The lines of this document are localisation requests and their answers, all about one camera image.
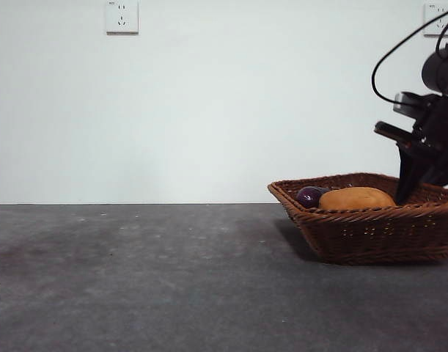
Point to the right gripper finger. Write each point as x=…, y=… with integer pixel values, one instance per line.
x=410, y=172
x=445, y=174

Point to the brown potato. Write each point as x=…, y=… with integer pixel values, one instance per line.
x=355, y=199

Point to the brown wicker basket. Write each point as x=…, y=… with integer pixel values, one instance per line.
x=374, y=238

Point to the purple eggplant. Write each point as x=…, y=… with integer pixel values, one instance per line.
x=308, y=198

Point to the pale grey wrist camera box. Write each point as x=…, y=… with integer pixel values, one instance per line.
x=403, y=104

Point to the white wall socket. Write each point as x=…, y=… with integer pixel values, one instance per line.
x=117, y=22
x=430, y=30

